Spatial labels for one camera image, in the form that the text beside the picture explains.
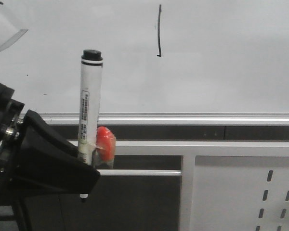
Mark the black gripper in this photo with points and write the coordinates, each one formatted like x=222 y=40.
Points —
x=46 y=163

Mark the red round magnet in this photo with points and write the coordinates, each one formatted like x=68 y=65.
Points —
x=105 y=147

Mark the white whiteboard marker pen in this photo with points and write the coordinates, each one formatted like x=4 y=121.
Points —
x=90 y=95

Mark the white metal whiteboard stand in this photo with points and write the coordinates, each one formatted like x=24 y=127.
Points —
x=157 y=199

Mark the large white whiteboard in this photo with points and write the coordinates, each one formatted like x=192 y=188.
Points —
x=165 y=61

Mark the white perforated metal panel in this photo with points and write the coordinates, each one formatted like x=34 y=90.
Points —
x=240 y=194

